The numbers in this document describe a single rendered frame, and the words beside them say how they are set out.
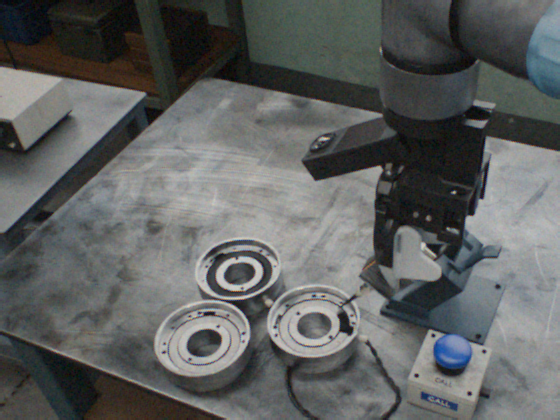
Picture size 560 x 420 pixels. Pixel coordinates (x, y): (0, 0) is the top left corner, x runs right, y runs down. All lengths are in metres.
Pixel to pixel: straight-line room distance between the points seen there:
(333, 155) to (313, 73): 2.04
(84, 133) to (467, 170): 0.99
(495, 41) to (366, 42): 2.04
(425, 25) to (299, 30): 2.11
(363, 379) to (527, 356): 0.19
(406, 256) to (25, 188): 0.85
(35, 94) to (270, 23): 1.36
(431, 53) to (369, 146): 0.12
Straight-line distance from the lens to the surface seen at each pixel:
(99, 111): 1.47
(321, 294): 0.78
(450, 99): 0.50
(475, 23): 0.43
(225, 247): 0.85
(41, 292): 0.92
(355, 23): 2.44
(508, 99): 2.39
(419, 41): 0.47
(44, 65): 2.69
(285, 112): 1.14
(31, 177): 1.34
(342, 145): 0.59
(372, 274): 0.68
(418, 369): 0.70
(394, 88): 0.50
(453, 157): 0.54
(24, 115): 1.38
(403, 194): 0.56
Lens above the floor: 1.42
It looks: 45 degrees down
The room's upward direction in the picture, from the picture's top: 2 degrees counter-clockwise
